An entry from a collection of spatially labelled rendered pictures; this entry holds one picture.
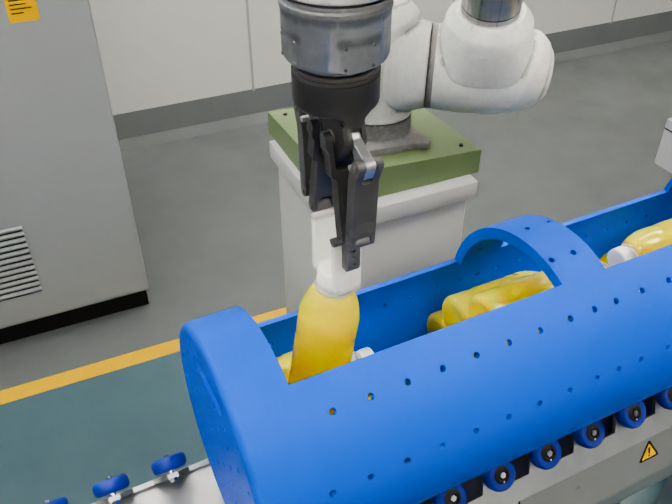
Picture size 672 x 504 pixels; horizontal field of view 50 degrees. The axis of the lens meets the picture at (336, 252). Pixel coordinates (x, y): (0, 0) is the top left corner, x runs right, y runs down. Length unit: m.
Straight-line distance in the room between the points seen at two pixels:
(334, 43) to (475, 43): 0.73
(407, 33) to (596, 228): 0.47
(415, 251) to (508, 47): 0.45
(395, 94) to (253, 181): 2.02
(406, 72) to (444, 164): 0.20
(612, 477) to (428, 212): 0.59
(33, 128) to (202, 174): 1.29
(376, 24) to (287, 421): 0.37
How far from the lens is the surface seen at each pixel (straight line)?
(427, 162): 1.39
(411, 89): 1.34
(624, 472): 1.17
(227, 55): 3.69
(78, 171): 2.33
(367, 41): 0.57
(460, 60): 1.30
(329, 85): 0.59
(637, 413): 1.11
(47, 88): 2.20
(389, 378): 0.75
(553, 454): 1.03
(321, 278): 0.73
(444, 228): 1.48
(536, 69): 1.34
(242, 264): 2.82
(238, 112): 3.80
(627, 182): 3.53
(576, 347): 0.86
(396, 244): 1.44
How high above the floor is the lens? 1.76
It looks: 38 degrees down
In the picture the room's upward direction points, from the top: straight up
